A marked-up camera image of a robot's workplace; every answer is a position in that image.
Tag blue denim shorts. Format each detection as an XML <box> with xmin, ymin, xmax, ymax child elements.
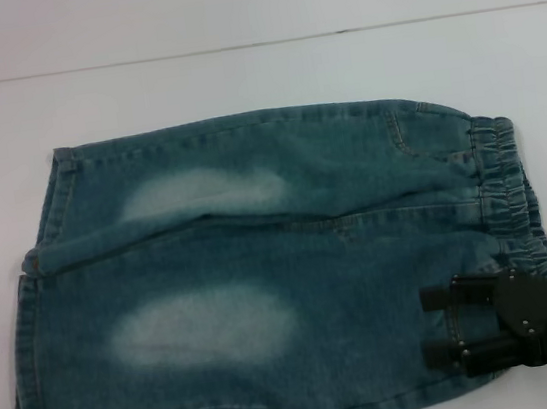
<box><xmin>0</xmin><ymin>72</ymin><xmax>547</xmax><ymax>409</ymax></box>

